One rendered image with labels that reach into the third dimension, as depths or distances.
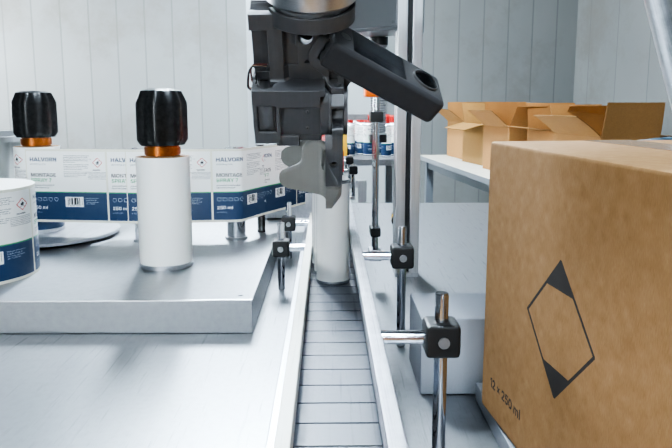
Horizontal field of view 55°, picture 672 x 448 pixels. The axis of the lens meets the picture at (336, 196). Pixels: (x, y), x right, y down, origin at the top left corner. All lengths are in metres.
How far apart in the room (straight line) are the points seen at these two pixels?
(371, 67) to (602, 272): 0.24
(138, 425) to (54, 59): 4.69
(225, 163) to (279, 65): 0.77
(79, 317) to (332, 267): 0.37
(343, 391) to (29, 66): 4.85
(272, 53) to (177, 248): 0.62
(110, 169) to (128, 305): 0.44
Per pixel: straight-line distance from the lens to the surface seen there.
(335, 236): 0.98
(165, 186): 1.09
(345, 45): 0.54
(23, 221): 1.14
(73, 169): 1.39
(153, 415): 0.75
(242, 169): 1.31
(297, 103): 0.55
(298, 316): 0.76
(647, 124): 2.81
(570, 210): 0.50
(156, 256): 1.11
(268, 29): 0.54
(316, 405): 0.63
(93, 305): 0.99
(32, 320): 1.03
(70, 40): 5.28
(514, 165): 0.59
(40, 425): 0.77
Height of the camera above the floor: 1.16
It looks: 8 degrees down
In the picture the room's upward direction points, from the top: straight up
